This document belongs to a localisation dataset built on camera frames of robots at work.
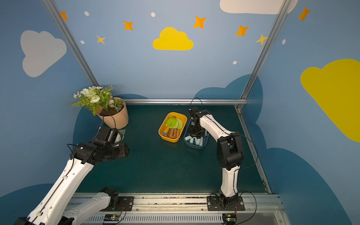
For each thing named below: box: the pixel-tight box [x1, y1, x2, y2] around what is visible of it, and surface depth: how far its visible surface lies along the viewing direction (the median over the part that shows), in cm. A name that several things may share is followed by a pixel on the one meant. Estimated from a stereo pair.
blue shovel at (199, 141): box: [195, 136, 203, 146], surface depth 97 cm
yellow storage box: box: [157, 111, 188, 143], surface depth 109 cm
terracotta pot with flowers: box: [70, 85, 129, 130], surface depth 88 cm
